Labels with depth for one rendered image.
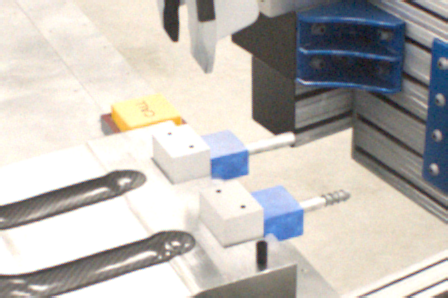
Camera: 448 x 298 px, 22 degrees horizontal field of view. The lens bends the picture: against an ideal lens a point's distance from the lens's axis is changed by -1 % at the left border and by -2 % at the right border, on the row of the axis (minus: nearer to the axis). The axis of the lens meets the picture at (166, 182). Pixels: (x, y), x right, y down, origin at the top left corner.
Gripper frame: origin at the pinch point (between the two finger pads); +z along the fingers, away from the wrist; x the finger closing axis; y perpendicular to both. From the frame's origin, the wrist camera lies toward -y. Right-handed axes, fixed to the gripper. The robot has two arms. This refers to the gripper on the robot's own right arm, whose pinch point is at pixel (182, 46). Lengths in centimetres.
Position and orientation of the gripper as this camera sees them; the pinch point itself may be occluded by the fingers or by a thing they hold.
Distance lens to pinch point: 101.7
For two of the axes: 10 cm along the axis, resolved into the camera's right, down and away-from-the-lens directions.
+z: 0.4, 8.5, 5.3
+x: -3.8, -4.8, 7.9
